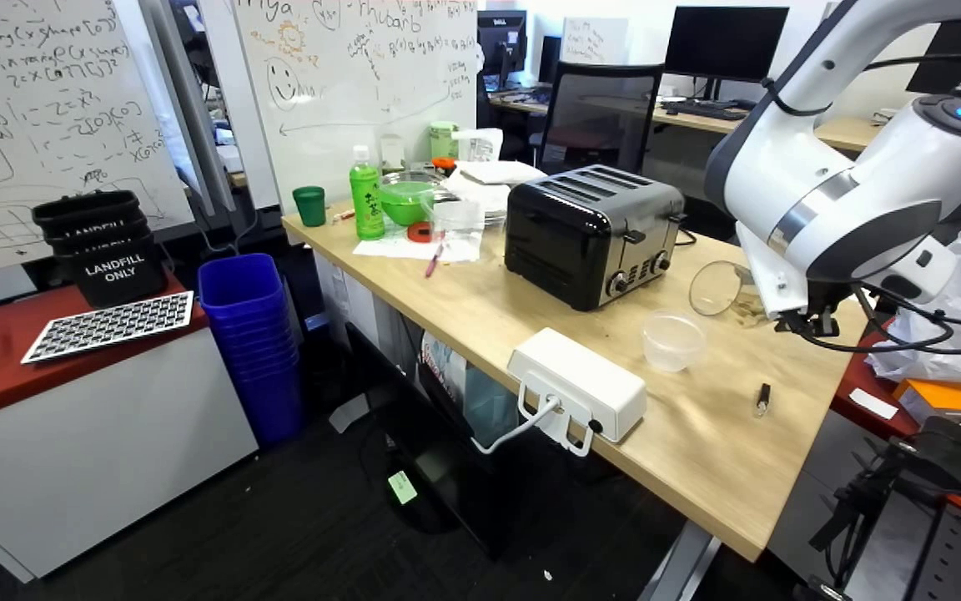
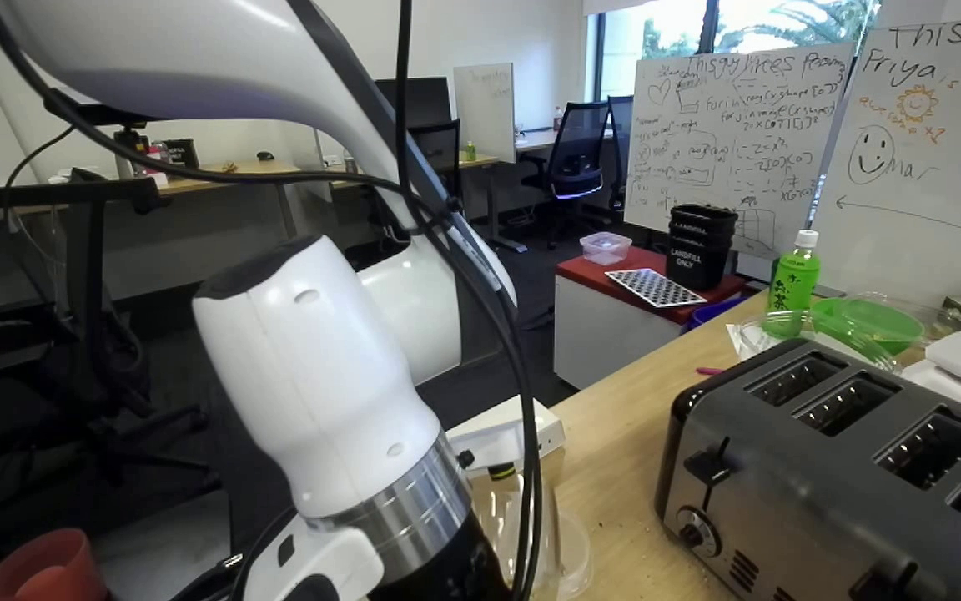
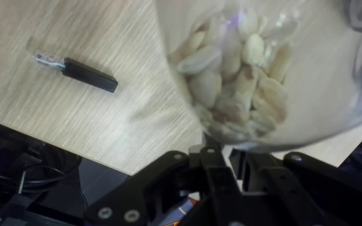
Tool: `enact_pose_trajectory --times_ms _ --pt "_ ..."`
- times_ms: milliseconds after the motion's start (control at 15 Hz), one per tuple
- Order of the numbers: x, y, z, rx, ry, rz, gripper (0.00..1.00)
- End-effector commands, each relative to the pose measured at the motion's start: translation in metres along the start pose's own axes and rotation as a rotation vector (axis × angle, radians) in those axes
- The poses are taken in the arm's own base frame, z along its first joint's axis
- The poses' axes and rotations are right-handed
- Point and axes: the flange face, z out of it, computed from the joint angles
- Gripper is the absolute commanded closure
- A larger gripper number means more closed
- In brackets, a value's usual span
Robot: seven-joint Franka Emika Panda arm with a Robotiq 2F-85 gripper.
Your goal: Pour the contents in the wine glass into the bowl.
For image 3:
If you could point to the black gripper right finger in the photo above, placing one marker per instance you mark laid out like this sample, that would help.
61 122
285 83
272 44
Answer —
307 192

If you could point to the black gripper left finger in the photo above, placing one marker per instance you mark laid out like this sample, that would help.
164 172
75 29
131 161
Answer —
182 189

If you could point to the clear wine glass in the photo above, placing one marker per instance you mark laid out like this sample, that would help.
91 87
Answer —
324 83

